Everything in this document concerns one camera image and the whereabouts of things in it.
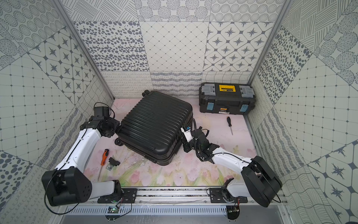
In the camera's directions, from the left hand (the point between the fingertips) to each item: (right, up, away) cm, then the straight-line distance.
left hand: (121, 124), depth 83 cm
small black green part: (-6, -24, +1) cm, 25 cm away
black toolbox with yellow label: (+70, +18, +20) cm, 75 cm away
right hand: (+37, -11, +2) cm, 39 cm away
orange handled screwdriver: (-12, -20, +3) cm, 24 cm away
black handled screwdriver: (+73, +1, +21) cm, 76 cm away
